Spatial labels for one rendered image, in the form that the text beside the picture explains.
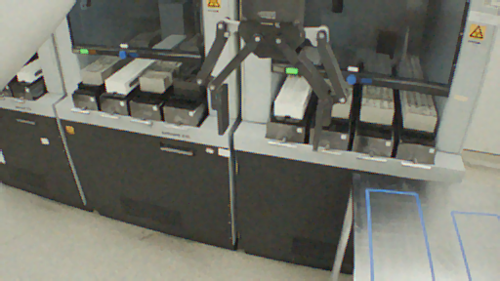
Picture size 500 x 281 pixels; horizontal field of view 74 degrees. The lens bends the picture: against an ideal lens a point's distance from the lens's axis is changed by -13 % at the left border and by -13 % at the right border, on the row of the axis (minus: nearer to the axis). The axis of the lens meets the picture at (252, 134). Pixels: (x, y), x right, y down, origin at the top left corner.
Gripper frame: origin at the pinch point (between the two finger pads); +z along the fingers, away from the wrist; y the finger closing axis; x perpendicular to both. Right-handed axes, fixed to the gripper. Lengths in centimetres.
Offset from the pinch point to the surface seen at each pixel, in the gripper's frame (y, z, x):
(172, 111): -53, 41, 66
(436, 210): 38, 38, 33
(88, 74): -97, 33, 74
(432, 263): 36, 38, 15
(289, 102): -10, 34, 73
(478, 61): 51, 10, 75
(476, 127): 100, 92, 186
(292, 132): -7, 42, 66
